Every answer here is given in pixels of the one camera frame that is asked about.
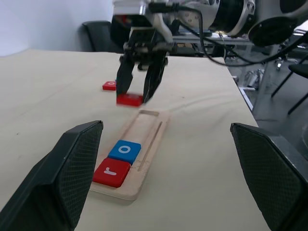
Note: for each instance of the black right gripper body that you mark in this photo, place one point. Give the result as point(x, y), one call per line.
point(144, 48)

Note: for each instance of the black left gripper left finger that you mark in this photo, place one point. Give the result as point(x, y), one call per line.
point(60, 173)

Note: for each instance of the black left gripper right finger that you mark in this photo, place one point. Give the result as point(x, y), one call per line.
point(272, 173)

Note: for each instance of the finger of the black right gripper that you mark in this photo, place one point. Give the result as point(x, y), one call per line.
point(124, 77)
point(154, 79)

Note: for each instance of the red letter o block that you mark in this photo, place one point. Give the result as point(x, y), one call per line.
point(109, 86)

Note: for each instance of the red letter r block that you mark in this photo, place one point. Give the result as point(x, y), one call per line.
point(111, 172)

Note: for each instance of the blue letter o block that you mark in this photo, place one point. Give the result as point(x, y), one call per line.
point(125, 150)

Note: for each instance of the wooden letter tray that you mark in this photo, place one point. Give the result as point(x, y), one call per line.
point(154, 149)

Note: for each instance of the black round robot torso joint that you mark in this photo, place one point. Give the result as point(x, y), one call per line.
point(272, 31)

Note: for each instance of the black office chair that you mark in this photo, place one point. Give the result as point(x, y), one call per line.
point(98, 36)

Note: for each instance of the black metal leg chair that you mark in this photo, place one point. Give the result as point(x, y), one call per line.
point(298, 69)

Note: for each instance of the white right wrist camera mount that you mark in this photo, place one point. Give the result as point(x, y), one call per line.
point(160, 25)

